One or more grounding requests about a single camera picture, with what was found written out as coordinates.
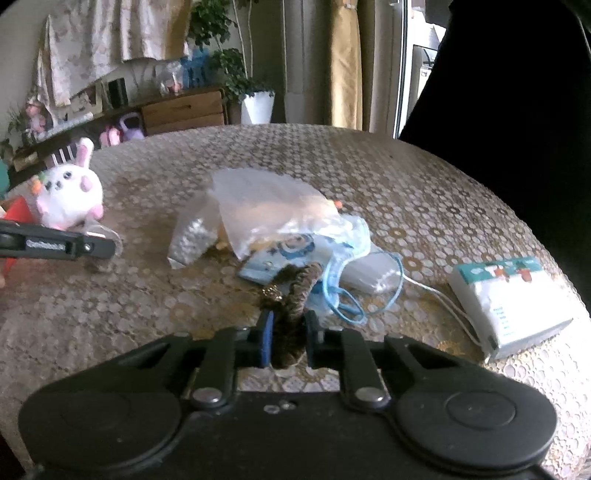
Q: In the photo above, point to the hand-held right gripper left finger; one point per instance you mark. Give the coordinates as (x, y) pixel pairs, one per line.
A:
(265, 339)

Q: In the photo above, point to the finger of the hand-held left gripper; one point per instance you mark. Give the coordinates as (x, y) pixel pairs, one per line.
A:
(94, 249)

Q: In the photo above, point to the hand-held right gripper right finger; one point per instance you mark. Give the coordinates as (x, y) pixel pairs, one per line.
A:
(310, 342)

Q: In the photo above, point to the red storage box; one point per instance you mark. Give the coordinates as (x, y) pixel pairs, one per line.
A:
(18, 210)

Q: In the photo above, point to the brown braided scrunchie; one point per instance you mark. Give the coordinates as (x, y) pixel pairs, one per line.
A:
(295, 295)

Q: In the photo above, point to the white bunny plush toy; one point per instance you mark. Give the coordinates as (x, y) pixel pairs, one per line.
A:
(69, 194)

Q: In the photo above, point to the printed face mask packet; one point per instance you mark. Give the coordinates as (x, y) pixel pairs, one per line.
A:
(286, 253)

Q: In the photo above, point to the white slotted rack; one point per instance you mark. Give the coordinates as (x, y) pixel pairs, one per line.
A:
(63, 156)

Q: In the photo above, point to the pink toy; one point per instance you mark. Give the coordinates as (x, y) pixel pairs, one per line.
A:
(111, 137)

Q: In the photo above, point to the blue face mask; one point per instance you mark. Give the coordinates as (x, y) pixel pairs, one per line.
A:
(355, 235)

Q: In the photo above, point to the purple toy kettle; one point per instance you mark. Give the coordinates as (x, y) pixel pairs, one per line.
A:
(131, 128)

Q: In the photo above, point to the doll figure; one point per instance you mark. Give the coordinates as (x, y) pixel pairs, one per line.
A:
(38, 115)

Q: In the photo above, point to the clear plastic bag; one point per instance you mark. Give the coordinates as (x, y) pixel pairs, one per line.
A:
(258, 203)

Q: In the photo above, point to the black speaker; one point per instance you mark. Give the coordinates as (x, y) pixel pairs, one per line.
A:
(117, 93)

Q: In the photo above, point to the wooden drawer cabinet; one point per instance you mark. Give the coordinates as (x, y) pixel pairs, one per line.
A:
(184, 113)

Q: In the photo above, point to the white tissue pack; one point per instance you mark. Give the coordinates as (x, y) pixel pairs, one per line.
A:
(508, 304)

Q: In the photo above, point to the blue gift bag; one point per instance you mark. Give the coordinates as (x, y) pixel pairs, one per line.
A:
(197, 67)

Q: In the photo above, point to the floral hanging cloth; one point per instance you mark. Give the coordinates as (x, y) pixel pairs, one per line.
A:
(101, 37)

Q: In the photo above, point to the white planter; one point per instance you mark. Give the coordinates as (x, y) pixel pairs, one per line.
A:
(258, 108)

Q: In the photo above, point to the green potted plant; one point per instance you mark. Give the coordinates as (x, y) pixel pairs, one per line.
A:
(231, 69)

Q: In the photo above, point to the gold curtain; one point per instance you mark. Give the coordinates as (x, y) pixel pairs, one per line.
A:
(346, 64)

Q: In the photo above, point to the grey curtain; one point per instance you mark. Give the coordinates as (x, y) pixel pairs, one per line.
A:
(307, 60)

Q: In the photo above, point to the dark cloth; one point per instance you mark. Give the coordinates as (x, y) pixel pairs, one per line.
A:
(508, 115)

